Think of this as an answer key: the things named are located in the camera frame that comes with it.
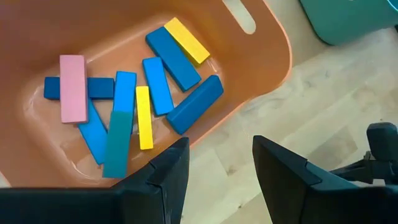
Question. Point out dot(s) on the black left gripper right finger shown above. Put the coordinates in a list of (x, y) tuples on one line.
[(286, 189)]

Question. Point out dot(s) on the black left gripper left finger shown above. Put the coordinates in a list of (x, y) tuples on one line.
[(168, 186)]

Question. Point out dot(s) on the teal wooden plank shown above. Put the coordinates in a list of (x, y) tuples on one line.
[(118, 146)]

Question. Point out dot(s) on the long blue wooden plank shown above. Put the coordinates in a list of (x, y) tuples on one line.
[(101, 88)]

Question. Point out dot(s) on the pink wooden plank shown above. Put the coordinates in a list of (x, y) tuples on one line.
[(73, 90)]

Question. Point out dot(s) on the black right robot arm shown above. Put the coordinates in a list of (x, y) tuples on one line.
[(382, 140)]

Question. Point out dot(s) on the teal plastic bin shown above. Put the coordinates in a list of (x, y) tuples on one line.
[(348, 18)]

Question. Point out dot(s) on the orange plastic bin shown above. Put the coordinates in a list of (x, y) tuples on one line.
[(46, 31)]

